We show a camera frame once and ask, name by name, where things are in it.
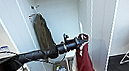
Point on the white hanger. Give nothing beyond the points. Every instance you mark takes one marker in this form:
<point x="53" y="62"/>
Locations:
<point x="80" y="27"/>
<point x="36" y="13"/>

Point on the red jacket with white sleeves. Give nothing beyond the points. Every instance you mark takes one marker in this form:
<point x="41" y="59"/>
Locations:
<point x="85" y="62"/>

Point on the white plastic bag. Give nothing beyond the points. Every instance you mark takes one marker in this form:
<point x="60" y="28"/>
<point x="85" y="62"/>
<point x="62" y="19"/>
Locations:
<point x="63" y="70"/>

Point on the olive green jacket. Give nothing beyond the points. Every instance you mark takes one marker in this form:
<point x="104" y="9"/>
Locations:
<point x="43" y="32"/>

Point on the white wardrobe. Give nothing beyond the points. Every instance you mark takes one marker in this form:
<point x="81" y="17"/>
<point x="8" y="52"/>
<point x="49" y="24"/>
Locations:
<point x="60" y="15"/>

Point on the white hanger under olive jacket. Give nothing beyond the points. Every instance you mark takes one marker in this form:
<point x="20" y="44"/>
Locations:
<point x="36" y="13"/>

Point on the orange and white warning label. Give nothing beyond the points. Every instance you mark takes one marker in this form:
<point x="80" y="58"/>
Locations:
<point x="32" y="16"/>

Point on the black hook over olive jacket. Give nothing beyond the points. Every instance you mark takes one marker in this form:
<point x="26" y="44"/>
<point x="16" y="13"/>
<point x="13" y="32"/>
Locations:
<point x="35" y="7"/>

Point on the wall sign with blue print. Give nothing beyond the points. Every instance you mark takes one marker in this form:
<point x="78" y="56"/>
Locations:
<point x="4" y="48"/>

